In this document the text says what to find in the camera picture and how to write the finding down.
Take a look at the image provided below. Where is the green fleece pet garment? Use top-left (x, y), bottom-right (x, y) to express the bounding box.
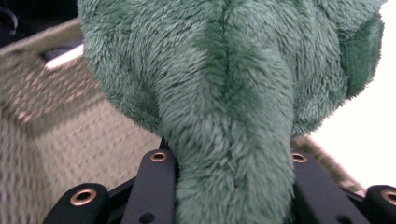
top-left (77, 0), bottom-right (389, 224)

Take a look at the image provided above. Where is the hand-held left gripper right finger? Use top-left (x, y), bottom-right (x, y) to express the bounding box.
top-left (290, 150), bottom-right (372, 224)

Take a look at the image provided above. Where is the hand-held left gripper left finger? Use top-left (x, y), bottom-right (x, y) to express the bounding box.
top-left (120, 136), bottom-right (180, 224)

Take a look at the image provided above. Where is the green woven basket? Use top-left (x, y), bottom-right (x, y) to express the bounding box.
top-left (0, 17), bottom-right (368, 224)

